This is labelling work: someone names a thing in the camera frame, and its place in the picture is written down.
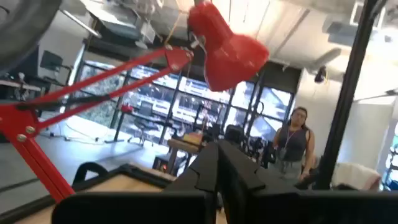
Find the black office chair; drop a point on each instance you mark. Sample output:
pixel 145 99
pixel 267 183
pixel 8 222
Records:
pixel 146 123

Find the white armchair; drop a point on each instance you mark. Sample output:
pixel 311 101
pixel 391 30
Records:
pixel 354 175

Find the wooden background table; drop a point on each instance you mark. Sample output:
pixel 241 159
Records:
pixel 183 144

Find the person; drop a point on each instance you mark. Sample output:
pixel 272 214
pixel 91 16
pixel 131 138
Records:
pixel 293 143

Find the red desk lamp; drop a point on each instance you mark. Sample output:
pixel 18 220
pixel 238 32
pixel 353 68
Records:
pixel 230 56

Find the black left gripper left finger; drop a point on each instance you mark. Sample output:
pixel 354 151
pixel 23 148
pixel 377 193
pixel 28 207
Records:
pixel 140 208

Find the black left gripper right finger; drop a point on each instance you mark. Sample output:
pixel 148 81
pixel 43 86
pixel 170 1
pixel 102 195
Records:
pixel 280 208

